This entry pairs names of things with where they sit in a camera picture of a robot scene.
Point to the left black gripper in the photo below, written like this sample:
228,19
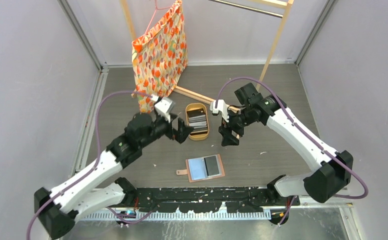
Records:
179,134

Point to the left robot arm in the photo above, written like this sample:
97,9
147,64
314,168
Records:
60,208

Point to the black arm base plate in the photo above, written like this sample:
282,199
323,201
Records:
250,199

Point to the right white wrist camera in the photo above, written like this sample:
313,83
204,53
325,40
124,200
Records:
220,107

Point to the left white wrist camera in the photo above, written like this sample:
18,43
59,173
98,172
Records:
163,106

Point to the stack of credit cards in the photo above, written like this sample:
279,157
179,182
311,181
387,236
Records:
197,119

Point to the pink wire hanger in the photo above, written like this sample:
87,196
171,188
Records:
161,7

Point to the tan oval card tray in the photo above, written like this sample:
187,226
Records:
199,137

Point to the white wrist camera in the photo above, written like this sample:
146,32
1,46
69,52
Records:
220,107
163,106

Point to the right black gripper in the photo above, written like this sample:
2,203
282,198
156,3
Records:
225,130

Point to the dark credit card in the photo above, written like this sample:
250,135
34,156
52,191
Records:
212,165

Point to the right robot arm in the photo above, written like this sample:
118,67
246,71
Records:
328,174

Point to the pink leather card holder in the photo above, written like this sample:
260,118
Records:
196,171

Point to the floral orange fabric bag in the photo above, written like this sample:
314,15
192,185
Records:
159,57

